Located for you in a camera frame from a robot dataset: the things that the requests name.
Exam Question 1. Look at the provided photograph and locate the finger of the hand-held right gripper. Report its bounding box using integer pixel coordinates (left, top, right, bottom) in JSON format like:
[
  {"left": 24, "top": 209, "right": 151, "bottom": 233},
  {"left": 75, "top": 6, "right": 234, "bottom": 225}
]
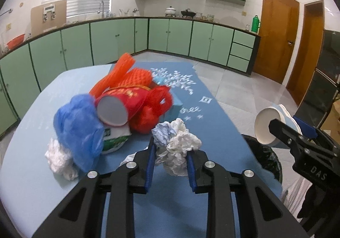
[
  {"left": 293, "top": 116, "right": 340, "bottom": 154},
  {"left": 268, "top": 118, "right": 336, "bottom": 161}
]

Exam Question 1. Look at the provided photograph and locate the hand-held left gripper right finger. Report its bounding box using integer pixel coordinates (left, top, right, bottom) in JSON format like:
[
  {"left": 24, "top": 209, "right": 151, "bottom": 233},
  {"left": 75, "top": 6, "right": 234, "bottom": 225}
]
[{"left": 186, "top": 149, "right": 310, "bottom": 238}]

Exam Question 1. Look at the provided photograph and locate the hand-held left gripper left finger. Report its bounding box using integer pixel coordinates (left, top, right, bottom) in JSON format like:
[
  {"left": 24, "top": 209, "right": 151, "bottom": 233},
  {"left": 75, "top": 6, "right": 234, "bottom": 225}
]
[{"left": 31, "top": 138, "right": 157, "bottom": 238}]

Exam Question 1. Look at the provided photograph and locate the blue paper cup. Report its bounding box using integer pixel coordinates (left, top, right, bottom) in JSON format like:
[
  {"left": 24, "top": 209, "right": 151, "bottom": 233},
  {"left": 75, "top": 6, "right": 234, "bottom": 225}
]
[{"left": 254, "top": 104, "right": 303, "bottom": 148}]

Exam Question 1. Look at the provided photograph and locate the white tissue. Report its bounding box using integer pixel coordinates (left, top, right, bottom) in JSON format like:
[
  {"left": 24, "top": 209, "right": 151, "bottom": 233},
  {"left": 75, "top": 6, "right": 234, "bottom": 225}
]
[
  {"left": 45, "top": 138, "right": 79, "bottom": 181},
  {"left": 151, "top": 118, "right": 202, "bottom": 177}
]

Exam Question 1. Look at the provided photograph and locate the black trash bin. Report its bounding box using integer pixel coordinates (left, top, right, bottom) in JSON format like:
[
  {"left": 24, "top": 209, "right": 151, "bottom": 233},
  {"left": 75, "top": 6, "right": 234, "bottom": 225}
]
[{"left": 240, "top": 134, "right": 283, "bottom": 186}]

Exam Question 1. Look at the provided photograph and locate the green white paper container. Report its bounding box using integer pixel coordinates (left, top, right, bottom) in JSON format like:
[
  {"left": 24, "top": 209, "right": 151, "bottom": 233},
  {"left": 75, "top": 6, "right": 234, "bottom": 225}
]
[{"left": 101, "top": 125, "right": 131, "bottom": 155}]

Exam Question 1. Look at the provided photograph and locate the red mesh bag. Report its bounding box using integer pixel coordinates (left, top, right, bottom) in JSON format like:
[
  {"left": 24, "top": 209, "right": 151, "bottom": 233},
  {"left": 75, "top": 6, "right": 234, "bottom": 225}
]
[{"left": 130, "top": 85, "right": 174, "bottom": 135}]

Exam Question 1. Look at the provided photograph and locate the light blue snack packet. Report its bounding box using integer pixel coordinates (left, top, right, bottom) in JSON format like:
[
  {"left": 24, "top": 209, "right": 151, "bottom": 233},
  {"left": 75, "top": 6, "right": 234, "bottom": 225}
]
[{"left": 153, "top": 76, "right": 168, "bottom": 87}]

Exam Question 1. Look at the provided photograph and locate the orange foam fruit net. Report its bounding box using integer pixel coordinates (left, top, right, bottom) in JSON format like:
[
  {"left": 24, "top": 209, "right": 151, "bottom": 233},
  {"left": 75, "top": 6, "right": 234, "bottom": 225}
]
[
  {"left": 89, "top": 53, "right": 136, "bottom": 96},
  {"left": 117, "top": 68, "right": 154, "bottom": 88}
]

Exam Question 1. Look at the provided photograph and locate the white paper scrap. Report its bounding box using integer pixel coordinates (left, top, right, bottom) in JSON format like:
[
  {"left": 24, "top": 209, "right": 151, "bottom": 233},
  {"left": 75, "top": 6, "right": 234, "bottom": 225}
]
[{"left": 119, "top": 147, "right": 150, "bottom": 167}]

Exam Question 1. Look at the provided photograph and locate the large cardboard box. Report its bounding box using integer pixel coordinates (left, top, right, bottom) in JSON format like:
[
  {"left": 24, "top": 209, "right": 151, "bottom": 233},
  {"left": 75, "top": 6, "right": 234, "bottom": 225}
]
[{"left": 320, "top": 100, "right": 340, "bottom": 138}]

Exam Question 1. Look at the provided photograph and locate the blue printed tablecloth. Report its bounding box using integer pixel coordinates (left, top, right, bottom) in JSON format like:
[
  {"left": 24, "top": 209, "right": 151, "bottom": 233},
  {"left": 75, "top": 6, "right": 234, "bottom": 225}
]
[{"left": 102, "top": 61, "right": 283, "bottom": 238}]

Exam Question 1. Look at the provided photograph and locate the red paper cup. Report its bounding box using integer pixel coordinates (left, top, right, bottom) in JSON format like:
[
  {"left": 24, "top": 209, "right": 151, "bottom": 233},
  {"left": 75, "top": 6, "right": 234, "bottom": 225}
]
[{"left": 95, "top": 86, "right": 152, "bottom": 127}]

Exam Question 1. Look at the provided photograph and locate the narrow wooden door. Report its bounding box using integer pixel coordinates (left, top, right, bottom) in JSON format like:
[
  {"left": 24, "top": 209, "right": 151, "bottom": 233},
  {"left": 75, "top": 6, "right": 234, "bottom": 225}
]
[{"left": 285, "top": 0, "right": 325, "bottom": 107}]

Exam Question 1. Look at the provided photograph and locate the blue plastic bag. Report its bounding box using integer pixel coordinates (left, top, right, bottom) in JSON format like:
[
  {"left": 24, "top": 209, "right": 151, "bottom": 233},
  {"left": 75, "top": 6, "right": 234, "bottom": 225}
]
[{"left": 53, "top": 94, "right": 105, "bottom": 173}]

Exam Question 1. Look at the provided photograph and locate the wide wooden door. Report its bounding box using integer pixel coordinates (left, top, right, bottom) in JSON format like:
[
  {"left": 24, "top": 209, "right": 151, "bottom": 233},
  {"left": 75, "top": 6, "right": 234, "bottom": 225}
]
[{"left": 252, "top": 0, "right": 300, "bottom": 84}]

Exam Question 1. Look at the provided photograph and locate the green thermos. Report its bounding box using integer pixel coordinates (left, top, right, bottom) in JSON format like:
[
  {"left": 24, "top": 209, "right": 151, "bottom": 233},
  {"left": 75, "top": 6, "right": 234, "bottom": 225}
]
[{"left": 251, "top": 14, "right": 261, "bottom": 33}]

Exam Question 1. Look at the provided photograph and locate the row of green base cabinets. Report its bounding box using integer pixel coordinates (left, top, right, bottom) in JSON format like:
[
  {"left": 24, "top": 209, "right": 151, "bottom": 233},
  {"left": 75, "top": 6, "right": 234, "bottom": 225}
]
[{"left": 0, "top": 16, "right": 262, "bottom": 138}]

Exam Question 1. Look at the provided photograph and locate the metal faucet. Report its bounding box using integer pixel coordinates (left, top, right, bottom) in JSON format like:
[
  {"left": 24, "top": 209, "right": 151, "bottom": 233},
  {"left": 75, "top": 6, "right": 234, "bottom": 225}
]
[{"left": 97, "top": 0, "right": 106, "bottom": 18}]

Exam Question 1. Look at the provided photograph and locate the small cardboard box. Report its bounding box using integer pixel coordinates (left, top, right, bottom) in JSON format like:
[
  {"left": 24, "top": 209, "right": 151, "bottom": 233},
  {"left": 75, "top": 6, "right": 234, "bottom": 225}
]
[{"left": 30, "top": 0, "right": 67, "bottom": 35}]

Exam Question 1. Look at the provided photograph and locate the red plastic basin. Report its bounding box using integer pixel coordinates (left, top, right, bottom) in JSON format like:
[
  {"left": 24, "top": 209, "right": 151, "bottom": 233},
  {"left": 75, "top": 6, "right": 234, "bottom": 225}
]
[{"left": 6, "top": 34, "right": 26, "bottom": 49}]

